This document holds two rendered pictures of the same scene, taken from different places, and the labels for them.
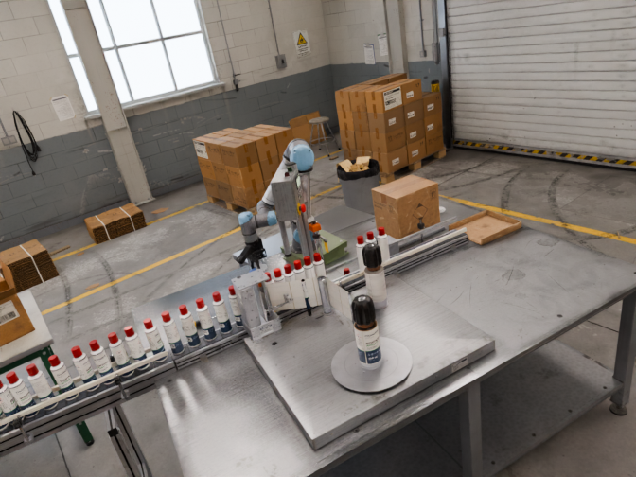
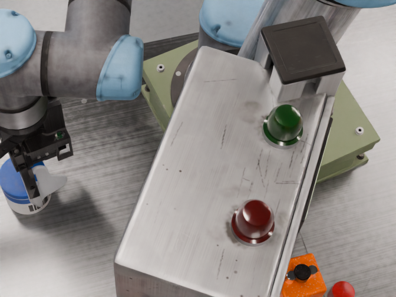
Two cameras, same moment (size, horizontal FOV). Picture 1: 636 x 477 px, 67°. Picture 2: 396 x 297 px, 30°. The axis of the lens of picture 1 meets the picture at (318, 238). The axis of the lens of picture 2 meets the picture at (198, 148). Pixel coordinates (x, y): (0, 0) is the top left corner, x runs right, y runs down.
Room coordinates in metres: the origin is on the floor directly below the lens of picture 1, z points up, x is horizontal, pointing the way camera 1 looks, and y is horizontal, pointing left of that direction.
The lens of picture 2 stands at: (1.89, 0.13, 1.89)
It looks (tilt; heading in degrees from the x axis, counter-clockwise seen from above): 61 degrees down; 359
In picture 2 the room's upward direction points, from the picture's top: 8 degrees clockwise
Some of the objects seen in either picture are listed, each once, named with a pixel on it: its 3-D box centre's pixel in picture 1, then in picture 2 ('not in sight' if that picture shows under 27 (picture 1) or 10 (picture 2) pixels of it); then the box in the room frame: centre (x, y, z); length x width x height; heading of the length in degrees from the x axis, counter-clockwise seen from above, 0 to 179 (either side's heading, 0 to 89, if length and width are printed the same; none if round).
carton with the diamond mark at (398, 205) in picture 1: (406, 206); not in sight; (2.63, -0.55, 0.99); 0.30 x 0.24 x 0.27; 115
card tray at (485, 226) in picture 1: (484, 226); not in sight; (2.46, -0.95, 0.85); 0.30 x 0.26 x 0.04; 113
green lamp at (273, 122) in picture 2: not in sight; (284, 122); (2.13, 0.07, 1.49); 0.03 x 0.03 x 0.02
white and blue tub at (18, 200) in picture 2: not in sight; (25, 184); (2.34, 0.37, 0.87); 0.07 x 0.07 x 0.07
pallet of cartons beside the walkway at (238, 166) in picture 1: (248, 167); not in sight; (6.06, 0.71, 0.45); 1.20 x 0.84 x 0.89; 35
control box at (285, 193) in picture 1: (288, 194); (220, 224); (2.10, 0.10, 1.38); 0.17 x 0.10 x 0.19; 168
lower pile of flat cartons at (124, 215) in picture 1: (114, 222); not in sight; (5.89, 2.52, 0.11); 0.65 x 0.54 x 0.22; 120
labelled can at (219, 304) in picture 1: (221, 312); not in sight; (1.84, 0.48, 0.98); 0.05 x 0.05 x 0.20
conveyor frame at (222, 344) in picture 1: (334, 290); not in sight; (2.07, -0.04, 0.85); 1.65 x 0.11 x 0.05; 113
